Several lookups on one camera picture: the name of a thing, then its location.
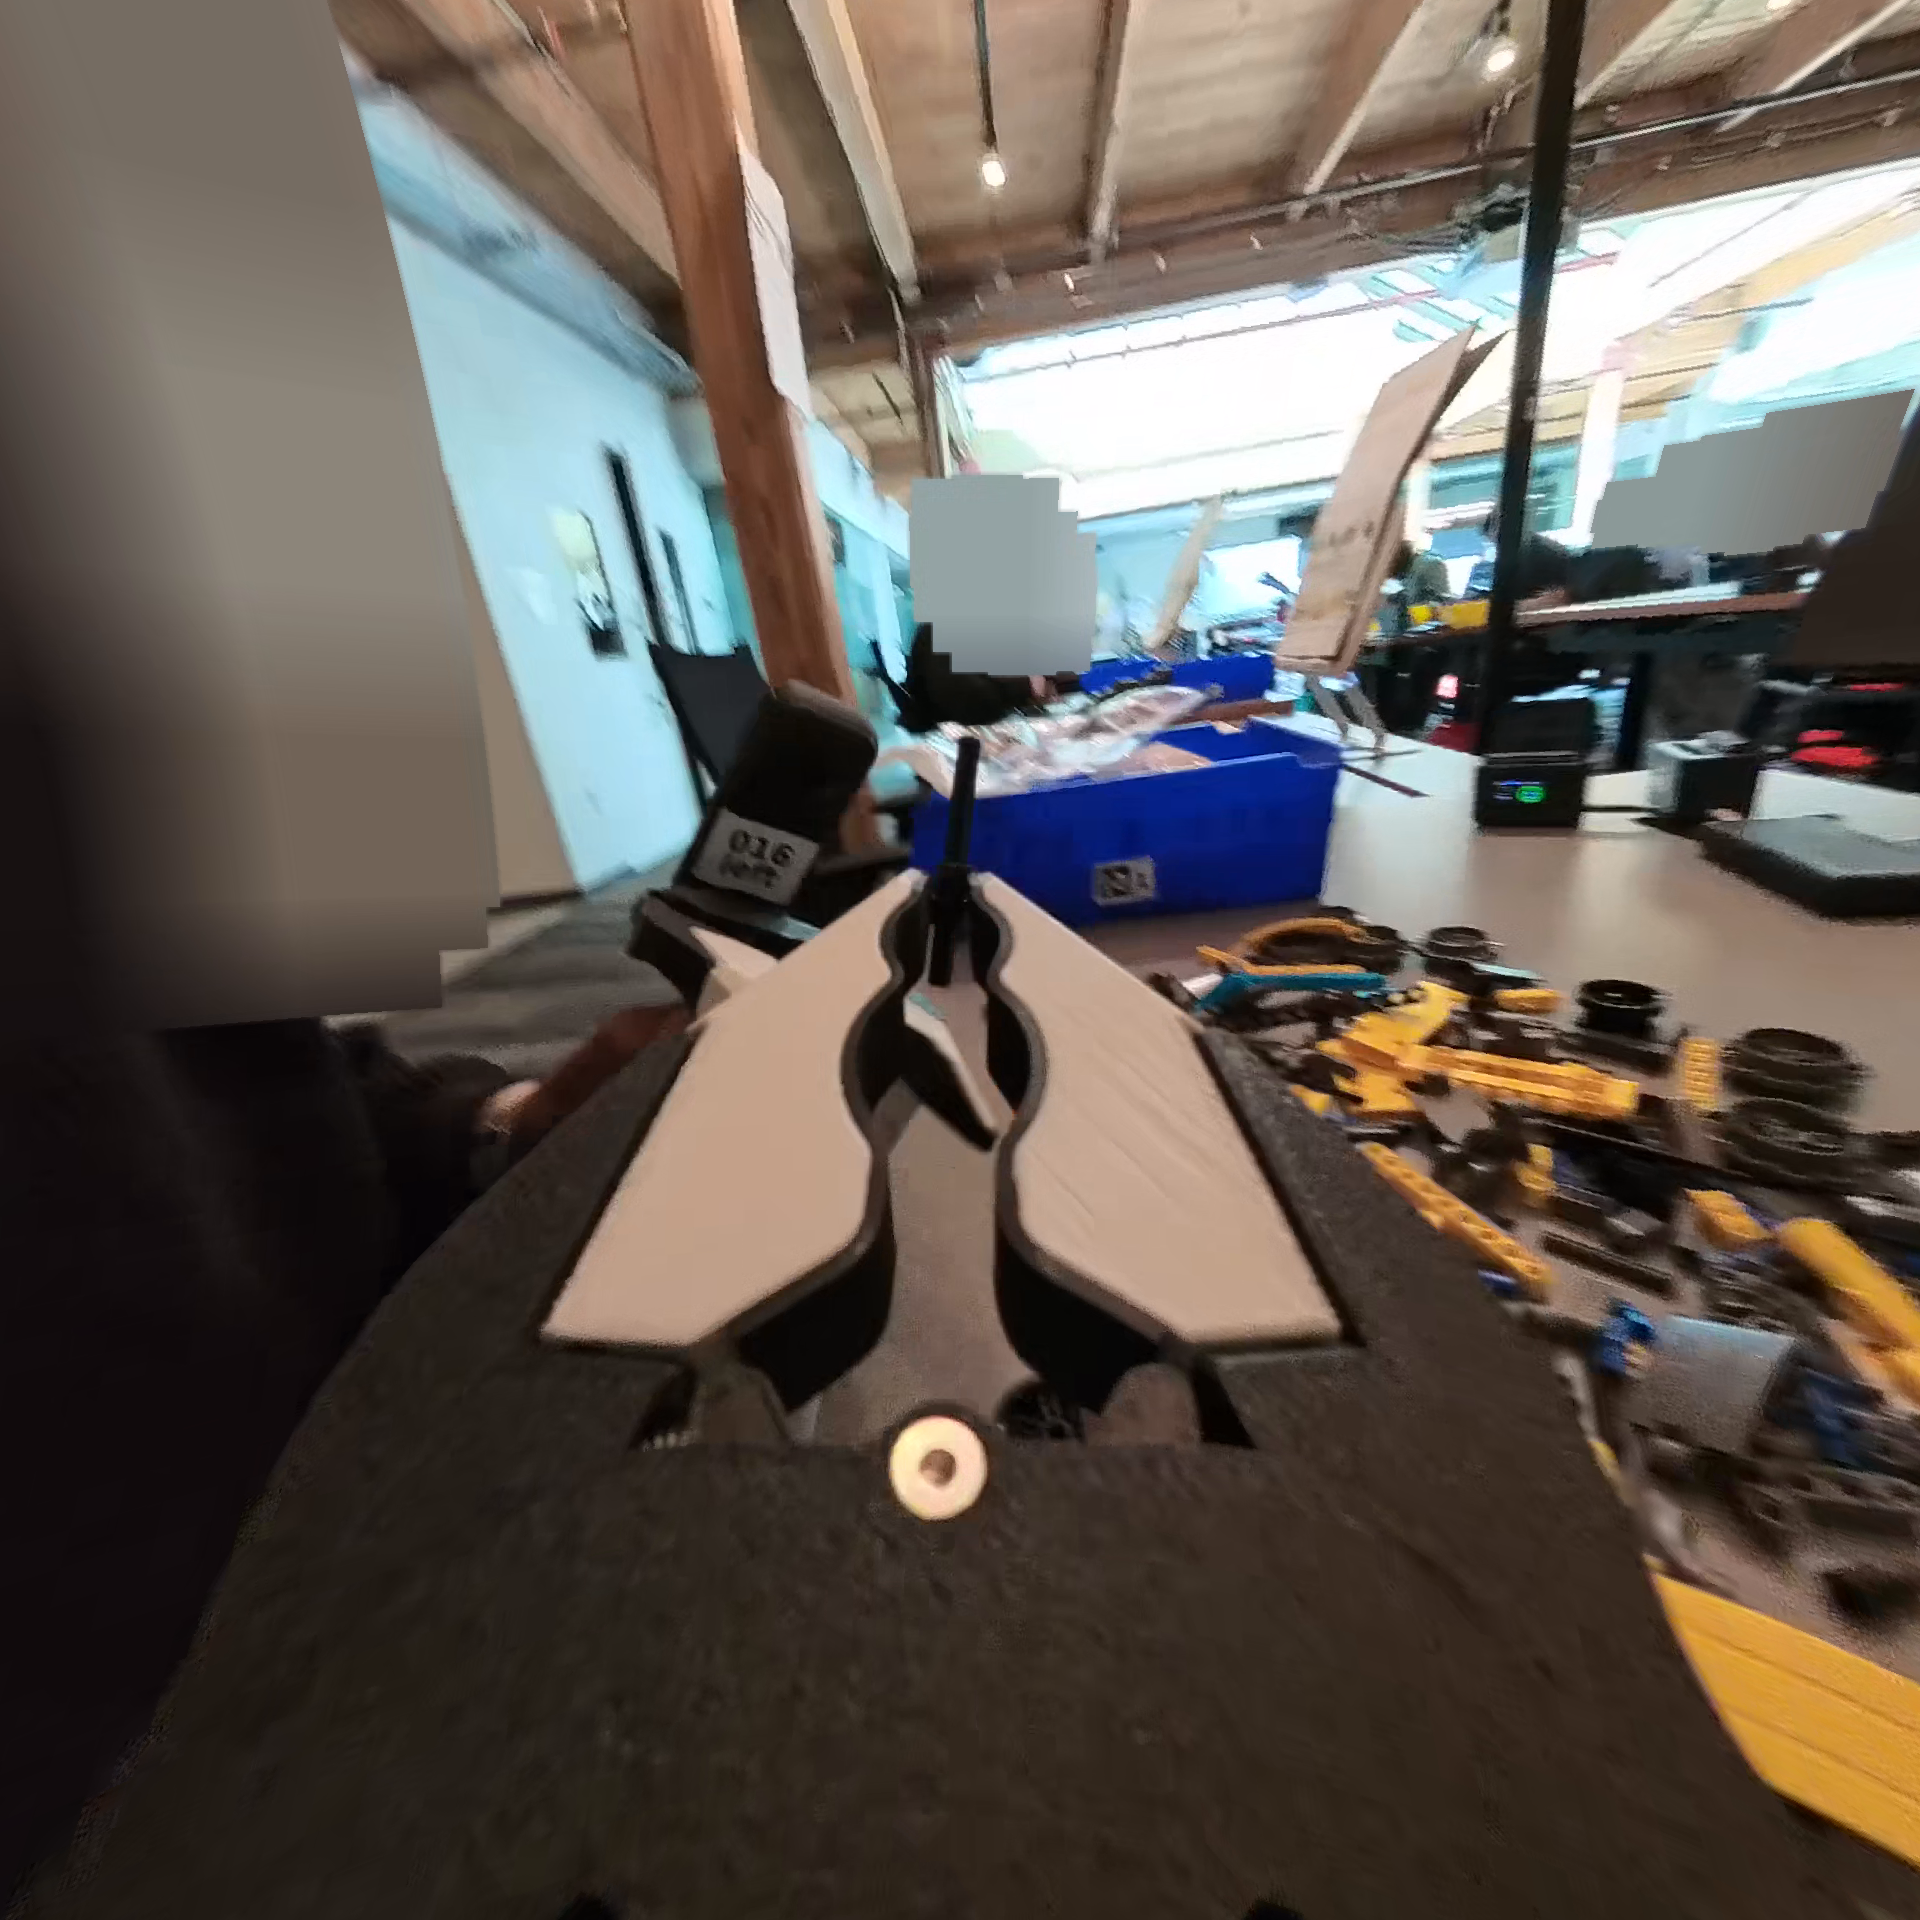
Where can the black closed laptop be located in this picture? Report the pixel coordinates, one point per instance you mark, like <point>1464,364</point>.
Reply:
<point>1821,869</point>

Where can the black power bank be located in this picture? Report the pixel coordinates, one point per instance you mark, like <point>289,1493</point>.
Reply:
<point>1532,773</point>

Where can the plain blue storage bin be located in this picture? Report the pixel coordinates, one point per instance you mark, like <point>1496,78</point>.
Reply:
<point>1184,678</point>

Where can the small cardboard sign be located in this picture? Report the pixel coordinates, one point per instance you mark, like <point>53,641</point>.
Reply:
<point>1184,580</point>

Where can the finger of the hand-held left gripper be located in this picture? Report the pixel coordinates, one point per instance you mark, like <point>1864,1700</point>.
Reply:
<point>738,967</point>
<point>953,1074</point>

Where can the black office chair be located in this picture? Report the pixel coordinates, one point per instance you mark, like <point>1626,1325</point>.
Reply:
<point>714,715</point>

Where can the person's left hand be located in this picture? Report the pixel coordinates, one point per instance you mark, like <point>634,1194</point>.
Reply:
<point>600,1060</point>

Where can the large cardboard sign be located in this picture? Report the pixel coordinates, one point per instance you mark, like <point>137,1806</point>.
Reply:
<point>1380,511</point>

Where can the framed wall picture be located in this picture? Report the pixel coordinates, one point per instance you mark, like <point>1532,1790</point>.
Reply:
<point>588,587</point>

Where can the wooden post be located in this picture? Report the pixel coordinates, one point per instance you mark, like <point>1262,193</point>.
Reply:
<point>733,377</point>

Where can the black pole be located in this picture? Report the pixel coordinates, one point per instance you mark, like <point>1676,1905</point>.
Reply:
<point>1538,377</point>

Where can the clear plastic bags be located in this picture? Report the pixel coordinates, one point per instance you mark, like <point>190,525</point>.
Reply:
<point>1096,735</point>

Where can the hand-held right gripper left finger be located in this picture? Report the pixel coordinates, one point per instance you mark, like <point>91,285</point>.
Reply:
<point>721,1186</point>

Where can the person's black sweater torso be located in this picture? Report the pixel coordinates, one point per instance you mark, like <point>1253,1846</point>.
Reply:
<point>180,1425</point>

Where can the blue storage bin with tag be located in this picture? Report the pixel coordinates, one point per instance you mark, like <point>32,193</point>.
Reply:
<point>1170,841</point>

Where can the background wooden desk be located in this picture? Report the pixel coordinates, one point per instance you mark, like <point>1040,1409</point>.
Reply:
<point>1651,610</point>

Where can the printed instruction leaflet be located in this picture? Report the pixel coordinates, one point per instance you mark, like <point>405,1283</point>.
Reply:
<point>1798,1694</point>

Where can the small black box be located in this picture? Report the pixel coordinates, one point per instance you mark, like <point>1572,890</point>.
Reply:
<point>1710,778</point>

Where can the pile of toy building parts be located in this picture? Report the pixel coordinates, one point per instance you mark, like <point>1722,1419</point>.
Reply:
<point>1576,1141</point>

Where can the black toy axle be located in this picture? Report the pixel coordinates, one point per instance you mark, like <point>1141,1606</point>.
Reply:
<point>953,886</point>

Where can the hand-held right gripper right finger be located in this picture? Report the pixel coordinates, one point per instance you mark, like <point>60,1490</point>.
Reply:
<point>1155,1186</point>

